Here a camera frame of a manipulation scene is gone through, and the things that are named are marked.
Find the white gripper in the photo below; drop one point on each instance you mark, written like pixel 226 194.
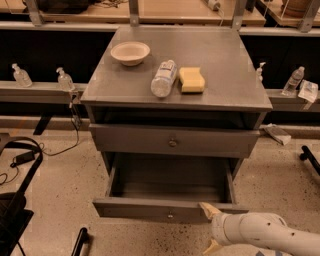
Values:
pixel 221 228

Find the grey drawer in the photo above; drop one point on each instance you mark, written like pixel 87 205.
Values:
pixel 167 188
pixel 174 140

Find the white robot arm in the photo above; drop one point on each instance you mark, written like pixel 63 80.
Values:
pixel 262 230

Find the grey drawer cabinet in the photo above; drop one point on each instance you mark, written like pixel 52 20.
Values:
pixel 233 97

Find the grey top drawer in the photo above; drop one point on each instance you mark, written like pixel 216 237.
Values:
pixel 174 140

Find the grey packet on floor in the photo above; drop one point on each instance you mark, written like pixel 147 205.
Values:
pixel 277 134

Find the black stand leg right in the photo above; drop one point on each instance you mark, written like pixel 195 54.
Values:
pixel 308 155

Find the black bar bottom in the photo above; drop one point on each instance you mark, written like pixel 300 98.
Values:
pixel 82 238

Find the yellow sponge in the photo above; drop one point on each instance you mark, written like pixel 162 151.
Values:
pixel 191 79

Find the clear plastic water bottle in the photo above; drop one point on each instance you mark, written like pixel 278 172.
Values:
pixel 162 82

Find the small right sanitizer bottle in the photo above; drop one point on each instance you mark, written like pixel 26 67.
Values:
pixel 260 70

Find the clear plastic packet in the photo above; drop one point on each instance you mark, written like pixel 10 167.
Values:
pixel 308 91

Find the upright clear water bottle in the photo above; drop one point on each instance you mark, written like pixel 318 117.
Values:
pixel 293 81

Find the beige paper bowl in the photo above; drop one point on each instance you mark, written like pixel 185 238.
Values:
pixel 130 53

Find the black chair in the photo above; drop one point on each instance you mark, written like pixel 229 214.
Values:
pixel 14 217

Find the black power adapter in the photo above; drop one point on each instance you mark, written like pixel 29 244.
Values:
pixel 24 158

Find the far left sanitizer bottle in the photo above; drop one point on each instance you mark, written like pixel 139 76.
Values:
pixel 21 76

